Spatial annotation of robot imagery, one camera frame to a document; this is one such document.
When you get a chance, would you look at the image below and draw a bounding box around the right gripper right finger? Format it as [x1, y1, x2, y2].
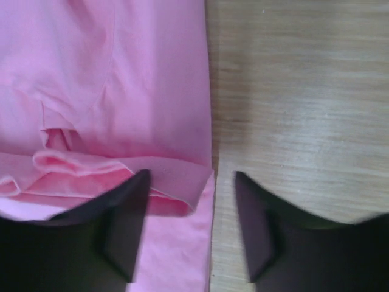
[235, 172, 388, 291]

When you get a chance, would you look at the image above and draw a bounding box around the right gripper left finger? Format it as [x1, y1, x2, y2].
[1, 170, 151, 292]

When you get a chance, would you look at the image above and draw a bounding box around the pink t-shirt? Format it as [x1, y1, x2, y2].
[1, 1, 215, 291]

